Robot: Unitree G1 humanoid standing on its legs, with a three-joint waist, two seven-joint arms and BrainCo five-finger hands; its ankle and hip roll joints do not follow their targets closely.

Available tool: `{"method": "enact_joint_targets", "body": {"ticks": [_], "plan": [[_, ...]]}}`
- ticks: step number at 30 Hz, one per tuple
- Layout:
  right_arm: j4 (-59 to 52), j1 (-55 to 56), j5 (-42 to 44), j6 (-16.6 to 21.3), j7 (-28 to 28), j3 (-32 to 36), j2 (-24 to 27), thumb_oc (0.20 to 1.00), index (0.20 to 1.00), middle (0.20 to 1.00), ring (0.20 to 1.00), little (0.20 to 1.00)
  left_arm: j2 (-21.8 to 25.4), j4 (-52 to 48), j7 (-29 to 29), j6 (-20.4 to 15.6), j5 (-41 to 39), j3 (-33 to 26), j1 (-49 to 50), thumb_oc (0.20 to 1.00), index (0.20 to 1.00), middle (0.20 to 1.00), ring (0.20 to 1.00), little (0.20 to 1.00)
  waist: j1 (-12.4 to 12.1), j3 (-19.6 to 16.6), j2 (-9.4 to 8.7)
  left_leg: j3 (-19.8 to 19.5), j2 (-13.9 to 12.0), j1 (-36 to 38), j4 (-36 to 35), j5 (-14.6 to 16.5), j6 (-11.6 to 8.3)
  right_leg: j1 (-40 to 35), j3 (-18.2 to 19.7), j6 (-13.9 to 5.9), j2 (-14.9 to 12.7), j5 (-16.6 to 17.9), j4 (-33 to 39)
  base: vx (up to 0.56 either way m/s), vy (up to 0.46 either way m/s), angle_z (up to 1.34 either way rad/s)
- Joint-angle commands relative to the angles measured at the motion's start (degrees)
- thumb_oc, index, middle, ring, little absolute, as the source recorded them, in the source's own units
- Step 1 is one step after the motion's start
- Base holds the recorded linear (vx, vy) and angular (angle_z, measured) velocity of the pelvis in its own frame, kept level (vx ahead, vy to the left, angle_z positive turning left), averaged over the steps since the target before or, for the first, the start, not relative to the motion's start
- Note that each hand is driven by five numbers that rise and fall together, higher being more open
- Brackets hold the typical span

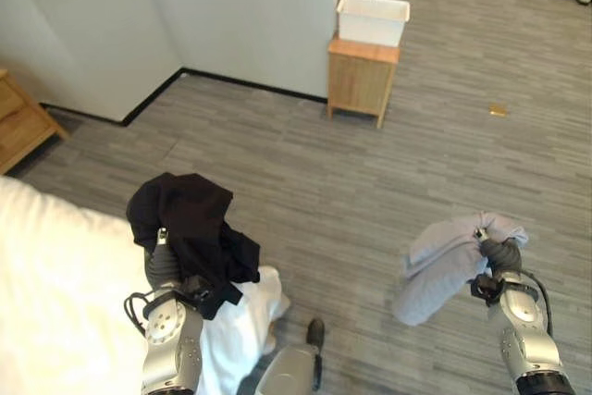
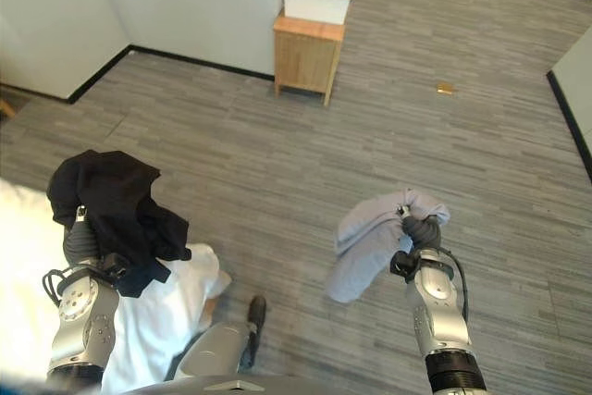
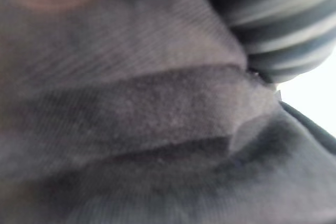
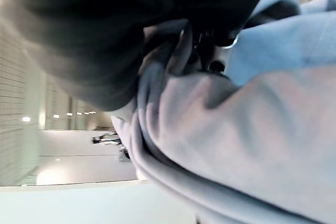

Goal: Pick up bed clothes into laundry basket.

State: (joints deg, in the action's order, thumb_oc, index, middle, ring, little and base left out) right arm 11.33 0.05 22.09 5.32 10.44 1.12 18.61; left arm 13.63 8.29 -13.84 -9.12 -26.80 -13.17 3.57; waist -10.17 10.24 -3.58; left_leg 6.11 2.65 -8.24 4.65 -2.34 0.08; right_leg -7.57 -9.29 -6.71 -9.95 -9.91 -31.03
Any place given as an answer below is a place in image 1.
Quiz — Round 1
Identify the dark robot foot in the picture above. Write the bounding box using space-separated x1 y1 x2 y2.
306 317 326 350

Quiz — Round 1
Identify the white plastic laundry basket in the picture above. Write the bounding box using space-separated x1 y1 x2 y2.
336 0 412 49

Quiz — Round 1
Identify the light grey garment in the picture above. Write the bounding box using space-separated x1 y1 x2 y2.
392 210 530 327

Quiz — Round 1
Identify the small wooden cabinet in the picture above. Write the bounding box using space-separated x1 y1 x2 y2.
327 37 401 130

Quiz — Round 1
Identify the white bed sheet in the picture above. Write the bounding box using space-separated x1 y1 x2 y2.
0 176 292 395

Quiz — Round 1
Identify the black garment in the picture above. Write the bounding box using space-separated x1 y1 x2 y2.
126 172 263 321

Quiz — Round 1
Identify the silver robot leg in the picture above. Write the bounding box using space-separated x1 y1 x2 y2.
253 342 322 395

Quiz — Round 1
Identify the wooden bedside drawer unit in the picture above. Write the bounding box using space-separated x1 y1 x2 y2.
0 68 70 176

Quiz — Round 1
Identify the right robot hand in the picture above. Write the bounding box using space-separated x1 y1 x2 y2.
474 227 524 281

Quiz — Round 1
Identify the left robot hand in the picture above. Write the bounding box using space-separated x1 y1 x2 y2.
144 227 186 290

